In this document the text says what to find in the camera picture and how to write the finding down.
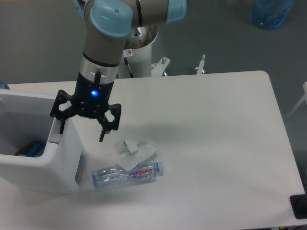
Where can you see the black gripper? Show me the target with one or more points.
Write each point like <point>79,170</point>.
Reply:
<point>93,98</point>

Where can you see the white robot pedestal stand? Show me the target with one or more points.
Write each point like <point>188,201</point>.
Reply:
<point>136,60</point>

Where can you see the blue packet inside trash can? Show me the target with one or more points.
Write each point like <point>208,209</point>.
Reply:
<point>33,149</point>

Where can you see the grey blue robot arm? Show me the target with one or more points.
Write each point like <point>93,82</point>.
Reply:
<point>108,23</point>

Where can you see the white plastic trash can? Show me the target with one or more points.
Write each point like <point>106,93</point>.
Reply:
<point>25,117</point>

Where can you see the white frame at right edge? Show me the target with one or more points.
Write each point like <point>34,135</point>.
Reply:
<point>299,103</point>

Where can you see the blue object at left edge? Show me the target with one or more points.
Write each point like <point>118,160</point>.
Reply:
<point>3,85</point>

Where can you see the crumpled white tissue paper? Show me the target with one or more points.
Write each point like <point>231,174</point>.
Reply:
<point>128,154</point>

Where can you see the crushed clear plastic bottle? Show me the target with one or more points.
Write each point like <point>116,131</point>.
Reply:
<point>145,171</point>

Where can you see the black device at table edge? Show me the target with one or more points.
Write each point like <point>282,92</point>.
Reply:
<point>299,206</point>

